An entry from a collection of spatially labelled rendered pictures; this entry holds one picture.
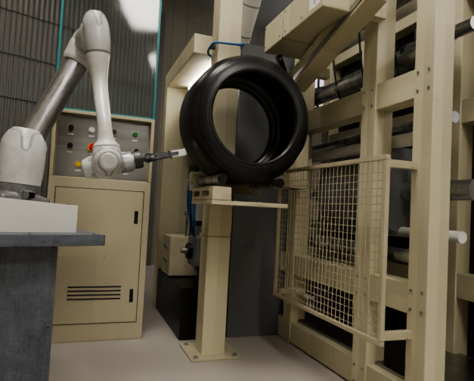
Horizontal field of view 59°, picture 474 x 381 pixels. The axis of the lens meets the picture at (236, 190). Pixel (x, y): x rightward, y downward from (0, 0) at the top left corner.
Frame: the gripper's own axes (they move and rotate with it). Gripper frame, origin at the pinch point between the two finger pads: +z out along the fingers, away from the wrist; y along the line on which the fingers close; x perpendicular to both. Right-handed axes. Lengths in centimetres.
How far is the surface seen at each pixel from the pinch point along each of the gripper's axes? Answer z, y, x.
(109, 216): -31, 60, 25
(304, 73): 74, 3, -30
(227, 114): 36.8, 25.2, -17.6
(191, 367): -11, 12, 101
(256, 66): 40, -13, -32
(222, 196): 12.9, -11.8, 22.9
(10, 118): -95, 301, -85
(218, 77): 21.2, -12.4, -28.8
